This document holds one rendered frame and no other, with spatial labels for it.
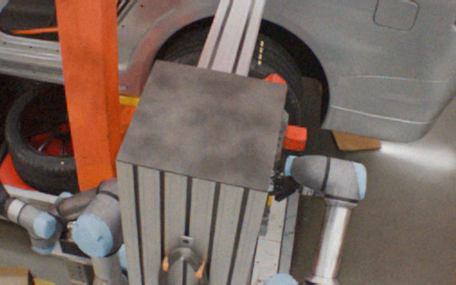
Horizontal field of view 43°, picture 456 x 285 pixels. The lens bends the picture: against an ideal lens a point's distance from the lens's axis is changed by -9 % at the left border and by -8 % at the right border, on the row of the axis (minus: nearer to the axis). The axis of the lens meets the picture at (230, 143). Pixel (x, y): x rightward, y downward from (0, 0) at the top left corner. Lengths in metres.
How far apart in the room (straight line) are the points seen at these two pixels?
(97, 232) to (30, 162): 1.46
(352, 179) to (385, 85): 0.76
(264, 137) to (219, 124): 0.08
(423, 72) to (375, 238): 1.21
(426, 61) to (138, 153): 1.76
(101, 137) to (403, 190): 2.03
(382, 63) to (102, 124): 1.15
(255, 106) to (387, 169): 2.77
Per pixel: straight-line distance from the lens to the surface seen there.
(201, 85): 1.11
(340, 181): 1.99
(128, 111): 2.93
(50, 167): 2.98
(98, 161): 2.46
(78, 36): 2.02
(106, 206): 1.64
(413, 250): 3.53
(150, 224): 1.12
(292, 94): 2.56
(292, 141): 2.61
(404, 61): 2.58
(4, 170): 3.32
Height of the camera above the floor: 2.80
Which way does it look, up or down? 49 degrees down
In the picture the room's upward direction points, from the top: 8 degrees clockwise
